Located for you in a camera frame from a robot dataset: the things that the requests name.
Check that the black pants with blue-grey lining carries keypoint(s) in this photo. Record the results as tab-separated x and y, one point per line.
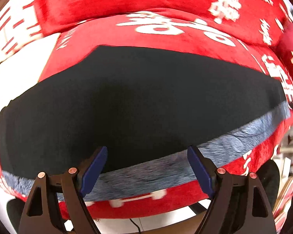
141	107

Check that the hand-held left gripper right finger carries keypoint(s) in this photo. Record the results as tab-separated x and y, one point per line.
200	168

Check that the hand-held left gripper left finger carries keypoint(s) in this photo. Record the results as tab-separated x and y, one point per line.
94	168

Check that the red printed blanket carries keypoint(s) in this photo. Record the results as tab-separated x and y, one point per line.
141	9

